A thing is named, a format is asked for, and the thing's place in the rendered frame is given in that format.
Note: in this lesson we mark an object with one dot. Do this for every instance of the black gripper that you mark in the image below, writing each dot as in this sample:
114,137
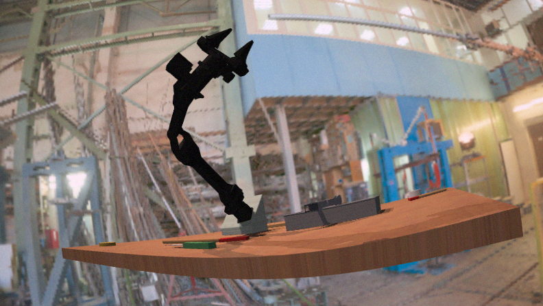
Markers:
216,60

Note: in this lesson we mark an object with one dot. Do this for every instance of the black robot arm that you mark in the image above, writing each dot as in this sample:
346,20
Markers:
186,89

